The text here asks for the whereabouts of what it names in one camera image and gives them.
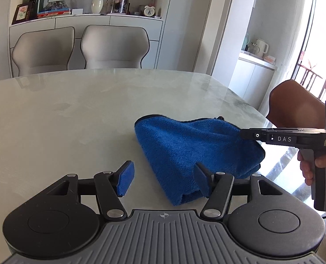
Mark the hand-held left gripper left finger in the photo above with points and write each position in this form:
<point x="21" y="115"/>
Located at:
<point x="125" y="177"/>

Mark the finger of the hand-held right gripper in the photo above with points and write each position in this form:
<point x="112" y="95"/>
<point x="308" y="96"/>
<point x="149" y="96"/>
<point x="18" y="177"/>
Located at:
<point x="252" y="135"/>

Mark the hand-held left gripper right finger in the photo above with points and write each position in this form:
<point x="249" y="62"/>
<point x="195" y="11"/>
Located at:
<point x="202" y="178"/>

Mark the blue and grey towel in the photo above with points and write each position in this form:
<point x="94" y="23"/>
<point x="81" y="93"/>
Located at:
<point x="190" y="148"/>

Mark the person's right hand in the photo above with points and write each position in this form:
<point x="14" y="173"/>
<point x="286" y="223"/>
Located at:
<point x="306" y="170"/>

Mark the brown leather chair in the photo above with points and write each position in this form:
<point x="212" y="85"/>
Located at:
<point x="295" y="107"/>

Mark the white kitchen counter cabinet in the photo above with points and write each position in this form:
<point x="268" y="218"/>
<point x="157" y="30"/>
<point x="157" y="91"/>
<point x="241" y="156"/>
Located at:
<point x="251" y="82"/>

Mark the pink packet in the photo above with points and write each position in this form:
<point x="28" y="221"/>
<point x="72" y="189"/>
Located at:
<point x="269" y="59"/>

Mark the balcony railing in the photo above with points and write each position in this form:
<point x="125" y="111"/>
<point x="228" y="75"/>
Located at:
<point x="310" y="74"/>

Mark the glass jar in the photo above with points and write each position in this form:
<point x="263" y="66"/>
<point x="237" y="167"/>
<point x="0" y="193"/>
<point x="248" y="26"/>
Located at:
<point x="252" y="48"/>

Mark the white electric kettle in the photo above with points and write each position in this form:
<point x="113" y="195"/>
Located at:
<point x="261" y="48"/>

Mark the beige dining chair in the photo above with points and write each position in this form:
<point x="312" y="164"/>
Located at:
<point x="43" y="51"/>
<point x="114" y="46"/>

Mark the white sideboard cabinet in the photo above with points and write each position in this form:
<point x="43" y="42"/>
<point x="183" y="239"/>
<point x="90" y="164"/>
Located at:
<point x="154" y="41"/>

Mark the white twin-bell alarm clock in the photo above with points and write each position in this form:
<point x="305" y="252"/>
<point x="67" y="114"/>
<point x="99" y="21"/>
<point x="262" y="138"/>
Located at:
<point x="149" y="11"/>

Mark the small white card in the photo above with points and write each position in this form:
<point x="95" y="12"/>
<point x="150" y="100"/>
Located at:
<point x="77" y="11"/>

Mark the clear glass display case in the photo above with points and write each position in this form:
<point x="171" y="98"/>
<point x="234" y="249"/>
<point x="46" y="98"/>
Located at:
<point x="118" y="4"/>

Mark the white ceramic vase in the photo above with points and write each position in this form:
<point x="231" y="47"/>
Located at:
<point x="97" y="2"/>

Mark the stack of books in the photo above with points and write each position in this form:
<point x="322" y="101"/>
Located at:
<point x="54" y="13"/>

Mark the dark framed flower picture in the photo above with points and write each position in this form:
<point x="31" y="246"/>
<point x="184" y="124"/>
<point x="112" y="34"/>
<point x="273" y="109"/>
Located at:
<point x="22" y="13"/>

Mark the green box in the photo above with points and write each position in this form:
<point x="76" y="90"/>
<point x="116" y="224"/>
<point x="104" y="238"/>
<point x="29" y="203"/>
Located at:
<point x="37" y="2"/>

